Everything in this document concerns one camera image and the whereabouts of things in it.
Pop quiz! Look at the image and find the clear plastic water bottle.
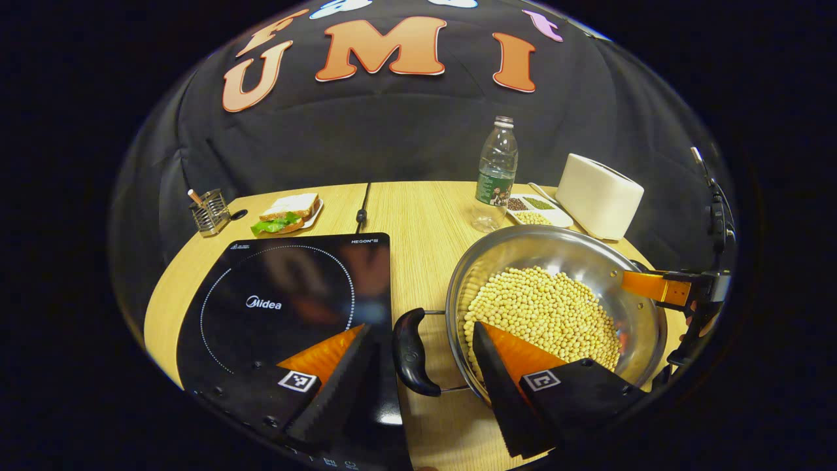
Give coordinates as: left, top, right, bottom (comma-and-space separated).
471, 116, 519, 234

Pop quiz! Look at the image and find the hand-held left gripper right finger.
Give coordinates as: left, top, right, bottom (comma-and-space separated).
472, 321, 649, 460

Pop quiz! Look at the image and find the black power cable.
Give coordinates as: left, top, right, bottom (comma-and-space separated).
356, 183, 372, 234

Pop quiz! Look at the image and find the white toaster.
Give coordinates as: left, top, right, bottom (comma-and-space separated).
555, 153, 645, 241

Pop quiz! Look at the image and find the pile of soybeans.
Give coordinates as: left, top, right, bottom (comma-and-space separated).
463, 266, 622, 380

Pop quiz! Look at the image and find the white divided dish of beans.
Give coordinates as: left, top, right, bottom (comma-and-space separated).
507, 194, 575, 228

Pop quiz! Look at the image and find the steel pot with black handles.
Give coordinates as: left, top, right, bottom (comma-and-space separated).
392, 224, 669, 410

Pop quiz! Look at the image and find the black induction cooktop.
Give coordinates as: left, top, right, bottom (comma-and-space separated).
177, 232, 414, 471

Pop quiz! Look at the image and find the sandwich with lettuce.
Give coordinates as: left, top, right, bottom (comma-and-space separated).
250, 192, 321, 237

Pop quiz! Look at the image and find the wire mesh holder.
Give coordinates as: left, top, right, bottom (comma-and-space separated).
190, 189, 232, 237

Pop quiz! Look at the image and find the black backdrop cloth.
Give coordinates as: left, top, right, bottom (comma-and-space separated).
108, 0, 736, 328

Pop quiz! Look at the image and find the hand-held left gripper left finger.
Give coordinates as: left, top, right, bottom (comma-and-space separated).
196, 323, 379, 453

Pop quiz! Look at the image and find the small white plate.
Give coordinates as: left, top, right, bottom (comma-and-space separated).
298, 198, 325, 231

